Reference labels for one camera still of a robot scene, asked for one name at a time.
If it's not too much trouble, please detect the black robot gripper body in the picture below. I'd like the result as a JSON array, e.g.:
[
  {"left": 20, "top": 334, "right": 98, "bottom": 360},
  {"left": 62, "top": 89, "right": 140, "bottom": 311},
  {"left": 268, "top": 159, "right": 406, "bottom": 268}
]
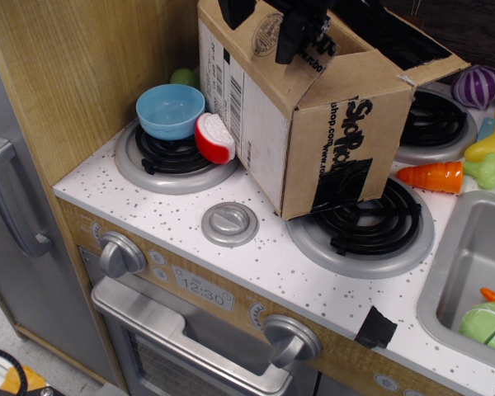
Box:
[{"left": 266, "top": 0, "right": 334, "bottom": 40}]

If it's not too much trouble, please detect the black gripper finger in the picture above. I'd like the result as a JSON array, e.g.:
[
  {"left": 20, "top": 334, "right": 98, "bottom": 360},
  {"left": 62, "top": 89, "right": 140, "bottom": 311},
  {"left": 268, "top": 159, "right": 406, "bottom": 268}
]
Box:
[
  {"left": 276, "top": 11, "right": 315, "bottom": 64},
  {"left": 219, "top": 0, "right": 257, "bottom": 30}
]

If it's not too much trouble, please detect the cardboard box with black tape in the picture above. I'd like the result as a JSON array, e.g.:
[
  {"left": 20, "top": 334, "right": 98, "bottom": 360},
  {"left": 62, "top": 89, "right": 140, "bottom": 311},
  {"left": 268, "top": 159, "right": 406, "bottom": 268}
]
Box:
[{"left": 198, "top": 1, "right": 467, "bottom": 219}]

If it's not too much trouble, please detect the green toy fruit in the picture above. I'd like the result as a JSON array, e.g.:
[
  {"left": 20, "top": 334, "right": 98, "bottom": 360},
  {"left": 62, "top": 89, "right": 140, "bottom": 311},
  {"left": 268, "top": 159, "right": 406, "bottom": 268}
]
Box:
[{"left": 169, "top": 68, "right": 200, "bottom": 89}]

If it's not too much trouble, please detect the blue plastic bowl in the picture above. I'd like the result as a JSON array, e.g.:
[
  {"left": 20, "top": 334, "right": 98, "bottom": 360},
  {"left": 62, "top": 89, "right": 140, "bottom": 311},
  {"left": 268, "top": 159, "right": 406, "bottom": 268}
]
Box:
[{"left": 135, "top": 84, "right": 205, "bottom": 141}]

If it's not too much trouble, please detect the red and white toy slice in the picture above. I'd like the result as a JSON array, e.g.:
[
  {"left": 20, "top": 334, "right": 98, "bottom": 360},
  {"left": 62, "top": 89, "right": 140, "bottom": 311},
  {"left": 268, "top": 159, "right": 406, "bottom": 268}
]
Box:
[{"left": 195, "top": 112, "right": 236, "bottom": 165}]

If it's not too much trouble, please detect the rear right stove burner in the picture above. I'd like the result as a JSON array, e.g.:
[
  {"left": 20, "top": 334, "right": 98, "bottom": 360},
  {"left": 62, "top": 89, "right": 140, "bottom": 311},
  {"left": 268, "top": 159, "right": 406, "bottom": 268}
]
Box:
[{"left": 395, "top": 87, "right": 478, "bottom": 165}]

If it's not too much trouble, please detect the stove burner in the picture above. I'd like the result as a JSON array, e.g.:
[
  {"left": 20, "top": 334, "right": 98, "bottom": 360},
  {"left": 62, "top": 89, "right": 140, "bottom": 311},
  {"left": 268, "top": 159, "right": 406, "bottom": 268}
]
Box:
[
  {"left": 395, "top": 87, "right": 478, "bottom": 165},
  {"left": 287, "top": 178, "right": 434, "bottom": 280},
  {"left": 115, "top": 121, "right": 239, "bottom": 195}
]

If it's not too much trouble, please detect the rear left stove burner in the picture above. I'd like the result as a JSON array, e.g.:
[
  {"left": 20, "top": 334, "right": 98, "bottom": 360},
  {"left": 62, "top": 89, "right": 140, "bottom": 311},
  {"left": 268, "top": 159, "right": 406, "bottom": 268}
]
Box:
[{"left": 115, "top": 121, "right": 239, "bottom": 195}]

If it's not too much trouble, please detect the purple striped toy onion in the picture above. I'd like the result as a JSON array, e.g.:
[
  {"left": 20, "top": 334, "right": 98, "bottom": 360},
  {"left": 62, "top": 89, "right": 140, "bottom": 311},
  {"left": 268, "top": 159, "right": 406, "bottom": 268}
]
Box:
[{"left": 450, "top": 65, "right": 495, "bottom": 110}]

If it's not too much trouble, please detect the silver countertop knob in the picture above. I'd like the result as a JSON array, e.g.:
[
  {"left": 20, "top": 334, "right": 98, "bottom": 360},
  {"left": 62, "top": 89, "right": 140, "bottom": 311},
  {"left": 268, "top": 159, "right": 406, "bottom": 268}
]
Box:
[{"left": 201, "top": 202, "right": 259, "bottom": 248}]

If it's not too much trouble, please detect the blue toy piece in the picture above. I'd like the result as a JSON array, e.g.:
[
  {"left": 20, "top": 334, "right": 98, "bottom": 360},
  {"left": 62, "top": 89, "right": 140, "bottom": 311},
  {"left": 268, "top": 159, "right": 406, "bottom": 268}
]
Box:
[{"left": 476, "top": 117, "right": 495, "bottom": 142}]

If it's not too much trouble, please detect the front right stove burner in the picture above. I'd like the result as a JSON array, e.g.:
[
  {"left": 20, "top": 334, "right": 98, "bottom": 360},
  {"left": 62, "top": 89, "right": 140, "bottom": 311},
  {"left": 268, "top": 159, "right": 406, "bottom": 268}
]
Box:
[{"left": 287, "top": 178, "right": 434, "bottom": 280}]

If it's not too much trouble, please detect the green toy broccoli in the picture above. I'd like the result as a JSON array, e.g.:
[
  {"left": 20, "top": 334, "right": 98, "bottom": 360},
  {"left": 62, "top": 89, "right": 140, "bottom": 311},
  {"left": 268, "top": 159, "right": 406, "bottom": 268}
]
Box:
[{"left": 463, "top": 153, "right": 495, "bottom": 190}]

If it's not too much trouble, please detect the left silver oven knob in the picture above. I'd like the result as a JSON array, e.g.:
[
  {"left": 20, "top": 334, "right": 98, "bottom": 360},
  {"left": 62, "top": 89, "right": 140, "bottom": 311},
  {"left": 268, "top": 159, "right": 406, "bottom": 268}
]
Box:
[{"left": 99, "top": 231, "right": 146, "bottom": 279}]

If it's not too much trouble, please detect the silver oven knob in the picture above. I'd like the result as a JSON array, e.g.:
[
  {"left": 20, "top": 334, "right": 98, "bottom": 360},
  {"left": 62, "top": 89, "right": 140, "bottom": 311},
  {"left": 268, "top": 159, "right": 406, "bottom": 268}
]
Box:
[
  {"left": 263, "top": 314, "right": 322, "bottom": 368},
  {"left": 99, "top": 231, "right": 146, "bottom": 279}
]

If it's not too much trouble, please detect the oven clock display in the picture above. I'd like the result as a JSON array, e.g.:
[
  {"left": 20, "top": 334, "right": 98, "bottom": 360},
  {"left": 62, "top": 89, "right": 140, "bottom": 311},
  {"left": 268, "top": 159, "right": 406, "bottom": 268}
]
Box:
[{"left": 172, "top": 266, "right": 235, "bottom": 312}]

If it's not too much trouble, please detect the silver toy sink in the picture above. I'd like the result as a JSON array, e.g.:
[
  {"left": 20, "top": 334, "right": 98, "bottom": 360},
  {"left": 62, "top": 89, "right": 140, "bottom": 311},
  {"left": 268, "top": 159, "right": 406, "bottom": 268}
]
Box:
[{"left": 417, "top": 191, "right": 495, "bottom": 367}]

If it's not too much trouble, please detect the right silver oven knob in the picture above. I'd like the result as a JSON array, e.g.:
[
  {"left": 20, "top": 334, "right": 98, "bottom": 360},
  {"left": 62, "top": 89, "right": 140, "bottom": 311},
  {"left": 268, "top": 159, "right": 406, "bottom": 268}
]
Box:
[{"left": 263, "top": 314, "right": 322, "bottom": 368}]

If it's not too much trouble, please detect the black tape piece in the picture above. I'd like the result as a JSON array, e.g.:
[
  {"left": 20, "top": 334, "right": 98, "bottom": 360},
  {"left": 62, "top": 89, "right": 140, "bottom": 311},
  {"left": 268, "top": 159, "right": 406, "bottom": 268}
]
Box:
[{"left": 354, "top": 306, "right": 398, "bottom": 349}]

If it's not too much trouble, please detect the small orange toy carrot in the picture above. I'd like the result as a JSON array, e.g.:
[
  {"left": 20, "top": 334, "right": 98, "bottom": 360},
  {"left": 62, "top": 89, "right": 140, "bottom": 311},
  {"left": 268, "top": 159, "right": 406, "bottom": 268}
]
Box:
[{"left": 479, "top": 287, "right": 495, "bottom": 303}]

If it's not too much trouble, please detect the green toy cabbage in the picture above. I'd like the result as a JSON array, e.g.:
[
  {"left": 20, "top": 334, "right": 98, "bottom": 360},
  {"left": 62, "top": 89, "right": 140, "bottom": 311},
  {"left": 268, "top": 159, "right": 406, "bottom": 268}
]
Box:
[{"left": 459, "top": 302, "right": 495, "bottom": 349}]

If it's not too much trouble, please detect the grey toy fridge door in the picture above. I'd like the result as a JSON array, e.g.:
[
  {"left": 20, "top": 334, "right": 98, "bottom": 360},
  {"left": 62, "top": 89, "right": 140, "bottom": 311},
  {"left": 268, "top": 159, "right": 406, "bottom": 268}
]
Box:
[{"left": 0, "top": 76, "right": 121, "bottom": 385}]

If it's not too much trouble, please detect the orange object on floor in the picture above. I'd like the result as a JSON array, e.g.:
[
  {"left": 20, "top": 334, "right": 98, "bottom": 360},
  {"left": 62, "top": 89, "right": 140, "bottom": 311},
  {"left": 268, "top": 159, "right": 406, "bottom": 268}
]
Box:
[{"left": 0, "top": 365, "right": 46, "bottom": 394}]

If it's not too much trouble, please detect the silver fridge handle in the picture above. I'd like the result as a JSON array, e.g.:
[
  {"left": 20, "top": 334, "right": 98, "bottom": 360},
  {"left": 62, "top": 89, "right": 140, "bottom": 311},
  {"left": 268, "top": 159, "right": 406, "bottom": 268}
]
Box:
[{"left": 0, "top": 138, "right": 53, "bottom": 258}]

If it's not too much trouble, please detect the silver oven door handle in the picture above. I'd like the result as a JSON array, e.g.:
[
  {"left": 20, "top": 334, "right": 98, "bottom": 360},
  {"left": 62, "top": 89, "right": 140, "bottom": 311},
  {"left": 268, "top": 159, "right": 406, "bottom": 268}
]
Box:
[{"left": 92, "top": 278, "right": 297, "bottom": 395}]

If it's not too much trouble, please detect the black cable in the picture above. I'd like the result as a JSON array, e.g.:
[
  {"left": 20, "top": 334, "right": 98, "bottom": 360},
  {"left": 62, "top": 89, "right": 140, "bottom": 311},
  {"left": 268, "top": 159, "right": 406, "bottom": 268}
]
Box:
[{"left": 0, "top": 345, "right": 29, "bottom": 396}]

